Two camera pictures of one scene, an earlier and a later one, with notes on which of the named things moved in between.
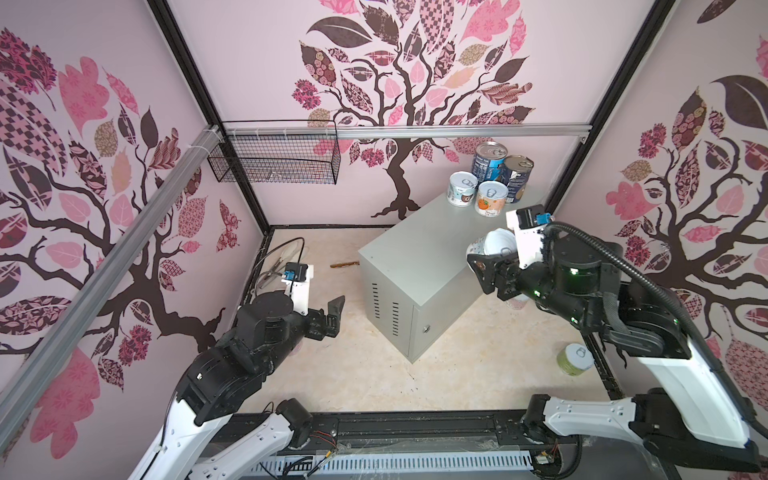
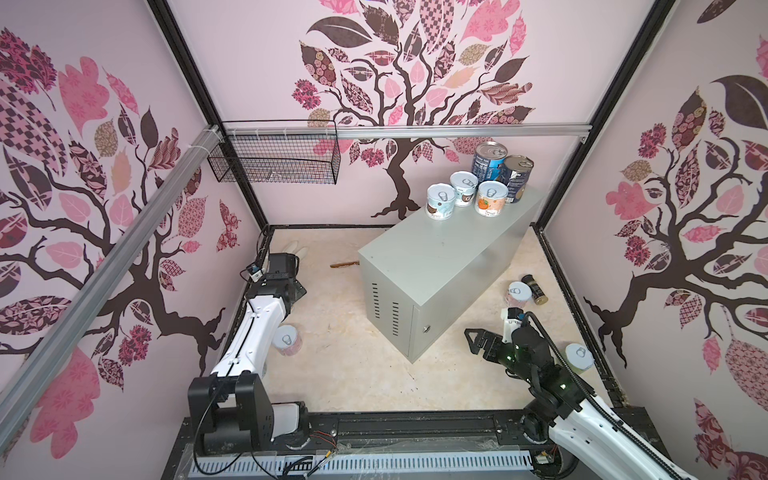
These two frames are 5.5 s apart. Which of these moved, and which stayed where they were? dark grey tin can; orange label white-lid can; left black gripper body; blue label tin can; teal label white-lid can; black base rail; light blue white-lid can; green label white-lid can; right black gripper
Moved: right black gripper; light blue white-lid can; left black gripper body
Stayed: blue label tin can; dark grey tin can; teal label white-lid can; orange label white-lid can; black base rail; green label white-lid can
